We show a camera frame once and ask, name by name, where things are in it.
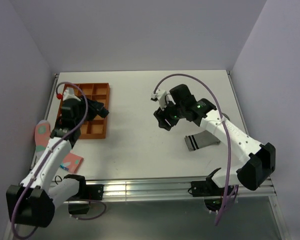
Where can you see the grey striped sock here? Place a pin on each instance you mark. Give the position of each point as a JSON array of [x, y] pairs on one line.
[[201, 140]]

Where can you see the dark blue patterned sock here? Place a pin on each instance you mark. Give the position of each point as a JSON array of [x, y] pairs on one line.
[[98, 109]]

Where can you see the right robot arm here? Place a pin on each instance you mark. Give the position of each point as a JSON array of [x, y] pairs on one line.
[[257, 160]]

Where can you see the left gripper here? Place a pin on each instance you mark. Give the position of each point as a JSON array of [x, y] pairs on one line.
[[82, 103]]

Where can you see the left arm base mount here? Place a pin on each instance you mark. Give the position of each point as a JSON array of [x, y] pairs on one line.
[[79, 206]]

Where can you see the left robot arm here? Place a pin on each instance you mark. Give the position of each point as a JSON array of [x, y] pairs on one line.
[[33, 202]]

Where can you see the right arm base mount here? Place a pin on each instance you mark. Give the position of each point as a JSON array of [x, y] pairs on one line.
[[207, 190]]

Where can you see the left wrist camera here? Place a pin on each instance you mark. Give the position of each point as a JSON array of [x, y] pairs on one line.
[[67, 94]]

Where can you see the aluminium frame rail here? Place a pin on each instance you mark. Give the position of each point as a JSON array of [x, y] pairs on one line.
[[145, 190]]

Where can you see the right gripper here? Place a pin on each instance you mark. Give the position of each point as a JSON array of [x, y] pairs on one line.
[[162, 115]]

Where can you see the orange compartment tray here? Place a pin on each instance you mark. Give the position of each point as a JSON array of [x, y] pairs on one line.
[[97, 128]]

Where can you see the pink green sock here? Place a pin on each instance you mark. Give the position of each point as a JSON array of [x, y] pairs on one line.
[[42, 134]]

